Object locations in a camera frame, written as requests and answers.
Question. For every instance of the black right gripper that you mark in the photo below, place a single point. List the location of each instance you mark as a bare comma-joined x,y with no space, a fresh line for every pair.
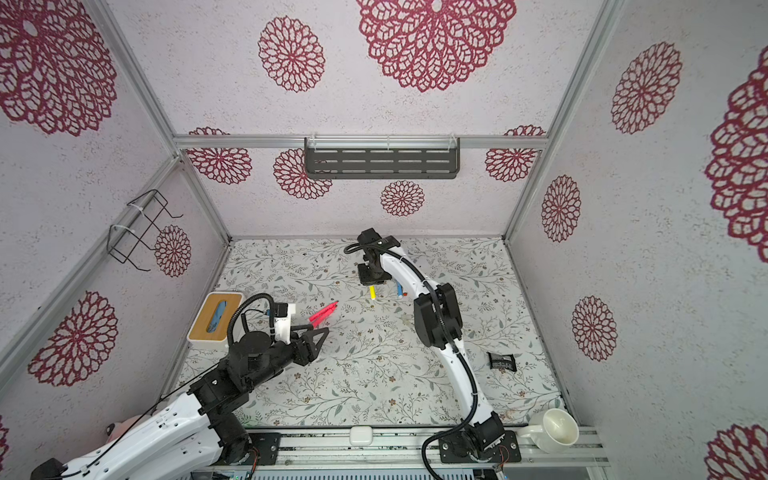
365,277

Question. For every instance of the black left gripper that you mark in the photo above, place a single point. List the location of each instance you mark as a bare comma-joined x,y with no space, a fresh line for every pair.
310,352

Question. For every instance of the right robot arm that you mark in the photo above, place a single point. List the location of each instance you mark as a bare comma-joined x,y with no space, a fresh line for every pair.
438,324

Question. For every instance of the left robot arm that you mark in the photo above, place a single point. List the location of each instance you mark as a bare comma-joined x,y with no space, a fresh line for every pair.
198,428

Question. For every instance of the white wooden-top tissue box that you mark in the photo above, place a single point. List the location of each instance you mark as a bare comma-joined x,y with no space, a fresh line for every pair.
209,330

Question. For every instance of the small white box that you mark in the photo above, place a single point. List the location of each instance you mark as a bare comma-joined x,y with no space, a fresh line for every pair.
361,436

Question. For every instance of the black snack packet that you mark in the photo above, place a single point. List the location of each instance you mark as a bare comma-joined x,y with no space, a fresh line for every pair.
502,362

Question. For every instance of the pink plush toy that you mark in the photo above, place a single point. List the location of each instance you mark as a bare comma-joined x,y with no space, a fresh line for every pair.
121,427

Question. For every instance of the white mug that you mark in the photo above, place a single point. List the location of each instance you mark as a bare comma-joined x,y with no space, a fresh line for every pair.
553,431

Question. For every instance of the dark metal wall shelf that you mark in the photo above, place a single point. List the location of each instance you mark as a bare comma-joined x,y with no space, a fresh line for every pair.
388,160

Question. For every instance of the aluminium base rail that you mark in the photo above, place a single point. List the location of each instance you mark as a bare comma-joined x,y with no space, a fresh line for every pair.
405,453

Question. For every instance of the black wire wall rack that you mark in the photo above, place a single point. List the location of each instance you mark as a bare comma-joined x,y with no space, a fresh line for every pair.
126,236

